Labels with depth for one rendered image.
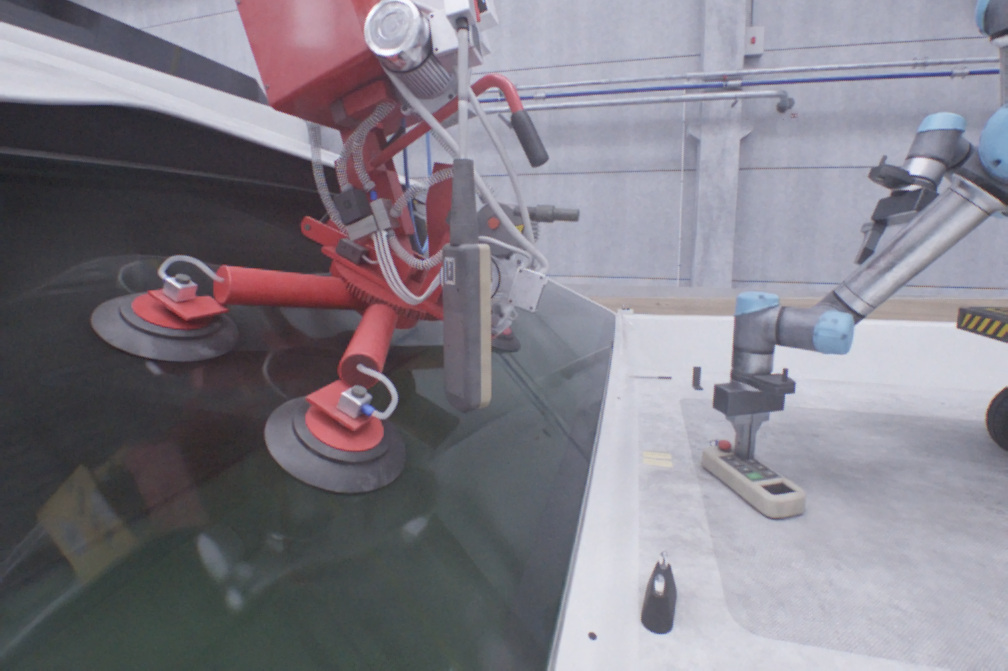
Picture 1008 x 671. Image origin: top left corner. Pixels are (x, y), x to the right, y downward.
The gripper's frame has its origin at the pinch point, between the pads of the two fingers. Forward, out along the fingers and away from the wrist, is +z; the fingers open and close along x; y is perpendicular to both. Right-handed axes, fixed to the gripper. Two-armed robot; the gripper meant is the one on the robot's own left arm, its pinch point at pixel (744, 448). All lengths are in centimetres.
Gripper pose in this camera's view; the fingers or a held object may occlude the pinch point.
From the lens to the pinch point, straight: 109.0
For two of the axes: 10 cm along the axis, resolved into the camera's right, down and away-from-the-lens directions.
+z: 0.0, 9.9, 1.4
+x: -9.8, 0.3, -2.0
